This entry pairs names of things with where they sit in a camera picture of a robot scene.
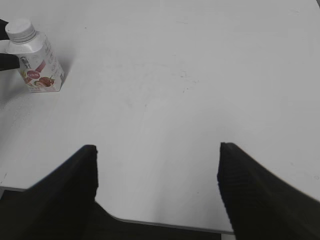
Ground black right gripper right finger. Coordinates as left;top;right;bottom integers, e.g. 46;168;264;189
217;142;320;240

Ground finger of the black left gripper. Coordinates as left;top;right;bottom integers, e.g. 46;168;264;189
0;53;20;71
0;19;10;41

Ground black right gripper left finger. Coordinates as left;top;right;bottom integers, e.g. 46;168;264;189
0;144;99;240

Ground white screw cap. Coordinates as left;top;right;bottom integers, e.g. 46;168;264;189
5;18;37;43

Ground white yogurt drink bottle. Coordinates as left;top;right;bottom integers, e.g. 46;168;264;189
6;30;65;93

